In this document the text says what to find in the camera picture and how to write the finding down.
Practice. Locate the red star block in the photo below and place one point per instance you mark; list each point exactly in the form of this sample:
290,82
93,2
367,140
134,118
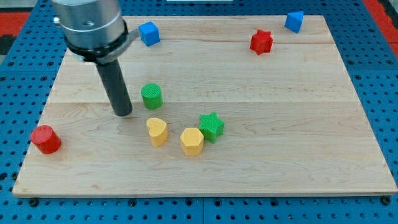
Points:
261,42

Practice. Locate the green cylinder block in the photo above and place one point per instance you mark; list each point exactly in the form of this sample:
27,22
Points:
152,96

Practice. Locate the blue cube block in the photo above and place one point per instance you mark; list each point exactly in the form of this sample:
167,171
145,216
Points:
149,33

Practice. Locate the red cylinder block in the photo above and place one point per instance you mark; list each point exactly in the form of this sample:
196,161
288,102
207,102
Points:
45,139

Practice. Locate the yellow hexagon block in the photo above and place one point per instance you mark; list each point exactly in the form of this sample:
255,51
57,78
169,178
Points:
192,141

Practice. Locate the blue triangular prism block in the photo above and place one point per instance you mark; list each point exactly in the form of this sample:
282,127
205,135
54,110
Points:
294,21

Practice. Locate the wooden board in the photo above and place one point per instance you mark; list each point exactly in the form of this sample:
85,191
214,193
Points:
293,123

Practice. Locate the yellow heart block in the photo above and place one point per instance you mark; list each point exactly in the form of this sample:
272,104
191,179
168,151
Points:
158,131

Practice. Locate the green star block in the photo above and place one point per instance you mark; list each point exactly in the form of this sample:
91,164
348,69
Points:
211,126

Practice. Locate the black clamp ring mount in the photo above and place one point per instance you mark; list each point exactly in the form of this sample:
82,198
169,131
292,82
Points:
99,43

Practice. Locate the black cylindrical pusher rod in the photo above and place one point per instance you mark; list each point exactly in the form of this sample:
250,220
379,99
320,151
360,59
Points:
116,90

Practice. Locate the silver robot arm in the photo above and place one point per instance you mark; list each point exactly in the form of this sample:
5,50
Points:
70,11

